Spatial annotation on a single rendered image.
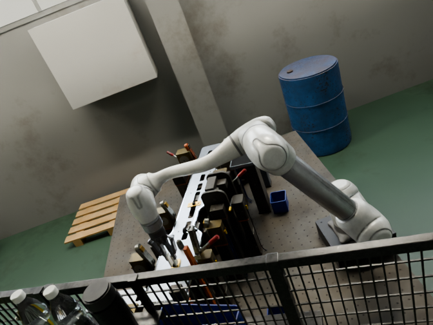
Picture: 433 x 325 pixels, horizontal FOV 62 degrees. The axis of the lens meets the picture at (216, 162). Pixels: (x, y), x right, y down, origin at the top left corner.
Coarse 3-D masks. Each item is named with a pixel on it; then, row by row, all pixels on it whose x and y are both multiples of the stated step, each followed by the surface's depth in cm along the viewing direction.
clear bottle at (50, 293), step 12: (48, 288) 86; (60, 300) 87; (72, 300) 89; (60, 312) 86; (72, 312) 88; (84, 312) 91; (60, 324) 88; (72, 324) 88; (84, 324) 91; (96, 324) 96
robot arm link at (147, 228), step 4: (156, 220) 155; (160, 220) 158; (140, 224) 156; (144, 224) 154; (148, 224) 154; (152, 224) 155; (156, 224) 156; (160, 224) 158; (144, 228) 156; (148, 228) 155; (152, 228) 155; (156, 228) 156; (148, 232) 157; (152, 232) 156
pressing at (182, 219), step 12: (216, 144) 266; (192, 180) 235; (204, 180) 230; (192, 192) 223; (180, 216) 205; (180, 228) 196; (168, 240) 191; (180, 252) 179; (192, 252) 177; (156, 264) 178; (168, 264) 175; (180, 264) 172; (156, 288) 164; (168, 288) 162; (156, 300) 158
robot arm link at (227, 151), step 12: (228, 144) 148; (204, 156) 153; (216, 156) 149; (228, 156) 148; (240, 156) 151; (168, 168) 163; (180, 168) 158; (192, 168) 154; (204, 168) 151; (144, 180) 163; (156, 180) 164; (168, 180) 166; (156, 192) 165
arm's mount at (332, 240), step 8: (328, 216) 197; (320, 224) 193; (320, 232) 193; (328, 232) 186; (392, 232) 170; (328, 240) 182; (336, 240) 179; (352, 240) 175; (344, 264) 174; (352, 264) 175
